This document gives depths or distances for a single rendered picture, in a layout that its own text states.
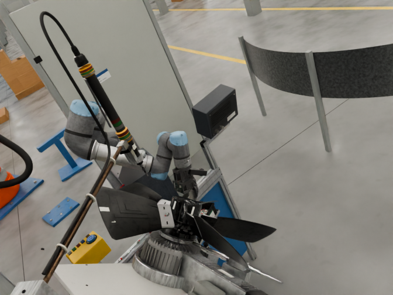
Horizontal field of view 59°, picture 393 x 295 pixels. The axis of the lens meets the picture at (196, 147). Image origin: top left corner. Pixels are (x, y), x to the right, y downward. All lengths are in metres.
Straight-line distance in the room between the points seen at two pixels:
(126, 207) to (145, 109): 2.30
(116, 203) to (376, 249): 1.83
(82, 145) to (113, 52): 1.77
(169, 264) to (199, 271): 0.12
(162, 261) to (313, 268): 1.43
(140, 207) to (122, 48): 2.24
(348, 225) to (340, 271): 0.37
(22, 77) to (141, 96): 7.31
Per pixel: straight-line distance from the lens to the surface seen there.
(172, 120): 3.62
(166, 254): 1.27
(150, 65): 3.42
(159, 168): 1.57
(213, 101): 1.91
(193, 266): 1.24
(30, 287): 0.84
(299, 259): 2.56
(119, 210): 1.16
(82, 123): 1.54
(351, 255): 2.54
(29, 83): 10.49
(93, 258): 1.70
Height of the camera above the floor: 2.04
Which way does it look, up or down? 31 degrees down
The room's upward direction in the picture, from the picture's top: 24 degrees counter-clockwise
